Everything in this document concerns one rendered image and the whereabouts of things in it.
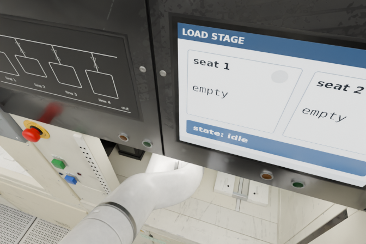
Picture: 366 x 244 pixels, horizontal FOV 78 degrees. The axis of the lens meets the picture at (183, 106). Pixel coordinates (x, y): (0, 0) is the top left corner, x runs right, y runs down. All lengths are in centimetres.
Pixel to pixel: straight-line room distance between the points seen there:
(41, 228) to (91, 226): 172
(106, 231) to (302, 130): 31
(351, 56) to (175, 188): 41
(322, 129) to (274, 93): 8
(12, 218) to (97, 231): 189
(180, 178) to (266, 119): 28
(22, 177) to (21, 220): 98
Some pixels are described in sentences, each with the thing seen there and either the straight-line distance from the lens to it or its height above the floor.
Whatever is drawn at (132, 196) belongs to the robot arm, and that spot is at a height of 137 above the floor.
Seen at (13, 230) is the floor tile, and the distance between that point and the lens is 222.
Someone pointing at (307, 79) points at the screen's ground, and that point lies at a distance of 27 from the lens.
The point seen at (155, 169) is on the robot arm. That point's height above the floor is 125.
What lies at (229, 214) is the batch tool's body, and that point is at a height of 87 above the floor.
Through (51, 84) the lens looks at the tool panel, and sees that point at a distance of 45.
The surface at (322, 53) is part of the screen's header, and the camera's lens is 26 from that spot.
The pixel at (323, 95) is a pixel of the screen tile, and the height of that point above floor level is 162.
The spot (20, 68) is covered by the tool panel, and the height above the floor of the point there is 156.
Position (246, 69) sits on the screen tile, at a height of 164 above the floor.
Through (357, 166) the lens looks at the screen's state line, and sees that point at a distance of 39.
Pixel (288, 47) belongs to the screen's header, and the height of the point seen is 167.
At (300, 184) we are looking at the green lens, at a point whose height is 144.
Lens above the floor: 179
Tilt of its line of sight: 46 degrees down
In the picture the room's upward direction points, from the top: straight up
